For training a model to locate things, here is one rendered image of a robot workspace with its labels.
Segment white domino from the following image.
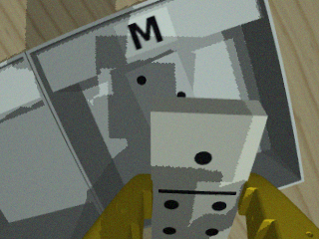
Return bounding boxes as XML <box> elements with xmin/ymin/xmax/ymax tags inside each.
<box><xmin>151</xmin><ymin>96</ymin><xmax>268</xmax><ymax>239</ymax></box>
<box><xmin>125</xmin><ymin>51</ymin><xmax>194</xmax><ymax>127</ymax></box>

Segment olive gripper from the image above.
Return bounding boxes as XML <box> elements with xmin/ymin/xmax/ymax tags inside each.
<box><xmin>82</xmin><ymin>172</ymin><xmax>319</xmax><ymax>239</ymax></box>

